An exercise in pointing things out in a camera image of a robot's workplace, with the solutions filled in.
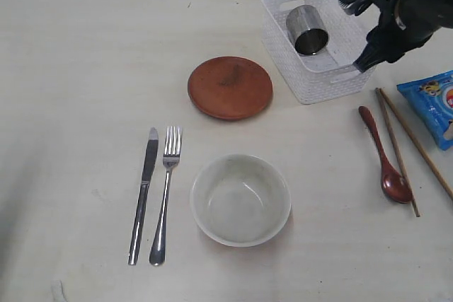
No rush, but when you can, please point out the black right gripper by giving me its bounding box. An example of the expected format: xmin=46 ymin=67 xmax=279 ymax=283
xmin=353 ymin=0 xmax=452 ymax=73

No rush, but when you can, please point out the wooden chopstick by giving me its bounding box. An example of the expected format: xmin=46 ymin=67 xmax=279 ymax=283
xmin=375 ymin=88 xmax=421 ymax=218
xmin=376 ymin=88 xmax=452 ymax=199

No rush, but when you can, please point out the blue chips bag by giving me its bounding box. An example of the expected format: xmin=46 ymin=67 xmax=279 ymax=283
xmin=397 ymin=70 xmax=452 ymax=151

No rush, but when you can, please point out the dark red wooden spoon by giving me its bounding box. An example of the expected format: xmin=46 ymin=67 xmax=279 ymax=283
xmin=358 ymin=105 xmax=413 ymax=204

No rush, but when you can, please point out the brown wooden plate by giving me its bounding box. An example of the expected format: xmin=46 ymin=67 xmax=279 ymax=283
xmin=188 ymin=56 xmax=273 ymax=121

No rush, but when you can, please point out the white speckled ceramic bowl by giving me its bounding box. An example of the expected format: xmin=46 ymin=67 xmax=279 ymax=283
xmin=190 ymin=153 xmax=292 ymax=248

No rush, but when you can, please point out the silver metal fork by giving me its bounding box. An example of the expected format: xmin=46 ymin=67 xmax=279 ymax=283
xmin=149 ymin=126 xmax=183 ymax=267

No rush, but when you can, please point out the silver table knife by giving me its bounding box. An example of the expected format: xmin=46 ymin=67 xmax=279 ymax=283
xmin=128 ymin=127 xmax=159 ymax=266

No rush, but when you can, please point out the white perforated plastic basket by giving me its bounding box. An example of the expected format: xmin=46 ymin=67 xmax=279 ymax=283
xmin=261 ymin=0 xmax=374 ymax=105

